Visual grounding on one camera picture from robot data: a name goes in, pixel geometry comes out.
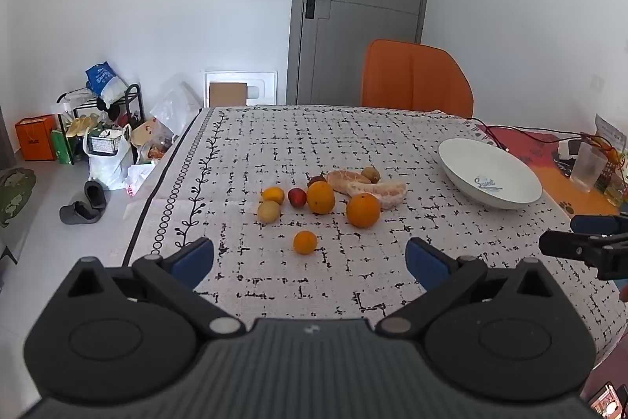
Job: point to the brown paper bag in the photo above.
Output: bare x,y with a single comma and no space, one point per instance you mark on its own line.
147,133

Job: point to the dark red plum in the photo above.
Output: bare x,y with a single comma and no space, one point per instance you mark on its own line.
316,180

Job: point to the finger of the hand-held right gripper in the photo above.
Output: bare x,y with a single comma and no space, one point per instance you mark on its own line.
569,244
601,225

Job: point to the printed snack packet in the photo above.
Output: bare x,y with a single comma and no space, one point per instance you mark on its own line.
611,132

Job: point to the red orange table mat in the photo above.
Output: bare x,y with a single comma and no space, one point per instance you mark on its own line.
552,178

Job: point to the grey slipper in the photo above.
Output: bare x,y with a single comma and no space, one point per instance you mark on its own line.
95,194
78,214

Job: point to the green paper bag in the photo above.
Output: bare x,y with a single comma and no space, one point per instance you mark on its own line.
61,149

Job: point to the blue and white bag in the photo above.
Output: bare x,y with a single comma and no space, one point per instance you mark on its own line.
104,80

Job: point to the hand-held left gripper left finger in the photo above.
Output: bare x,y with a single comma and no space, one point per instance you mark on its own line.
194,259

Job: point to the small orange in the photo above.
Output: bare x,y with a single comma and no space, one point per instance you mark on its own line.
305,242
273,195

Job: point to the white plastic bag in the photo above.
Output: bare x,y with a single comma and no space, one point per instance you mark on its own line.
108,168

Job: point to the brown cardboard sheet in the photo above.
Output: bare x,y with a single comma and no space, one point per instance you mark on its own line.
227,95

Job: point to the orange shopping bag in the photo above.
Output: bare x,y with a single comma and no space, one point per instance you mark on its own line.
34,138

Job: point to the olive brown kiwi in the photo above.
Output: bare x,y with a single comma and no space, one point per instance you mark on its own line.
371,174

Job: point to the yellow round fruit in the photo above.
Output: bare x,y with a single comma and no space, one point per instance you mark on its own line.
269,212

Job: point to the white wall outlet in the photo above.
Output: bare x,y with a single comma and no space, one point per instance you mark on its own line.
597,83

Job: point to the red apple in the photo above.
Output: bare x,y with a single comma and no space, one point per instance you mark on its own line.
297,198

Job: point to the white foam board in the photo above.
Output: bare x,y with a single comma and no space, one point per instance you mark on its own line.
262,80

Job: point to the clear plastic cup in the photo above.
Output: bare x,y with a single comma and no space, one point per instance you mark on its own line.
586,168

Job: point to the green camouflage cloth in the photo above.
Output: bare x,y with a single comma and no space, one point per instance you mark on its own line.
14,195

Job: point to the pair of yellow slippers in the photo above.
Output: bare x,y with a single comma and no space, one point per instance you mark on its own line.
81,126

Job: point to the black patterned white tablecloth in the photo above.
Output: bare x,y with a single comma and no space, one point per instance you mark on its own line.
294,134

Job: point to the white bowl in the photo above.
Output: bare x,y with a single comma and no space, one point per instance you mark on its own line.
490,173

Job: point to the black shoe rack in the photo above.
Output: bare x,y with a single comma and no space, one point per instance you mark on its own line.
135,100

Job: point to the large orange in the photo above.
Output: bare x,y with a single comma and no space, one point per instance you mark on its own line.
321,198
363,210

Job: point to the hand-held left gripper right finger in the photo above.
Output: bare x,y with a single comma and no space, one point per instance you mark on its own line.
427,263

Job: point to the clear plastic bag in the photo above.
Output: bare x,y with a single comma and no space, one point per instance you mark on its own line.
171,102

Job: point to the orange chair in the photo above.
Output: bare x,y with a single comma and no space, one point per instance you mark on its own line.
417,78

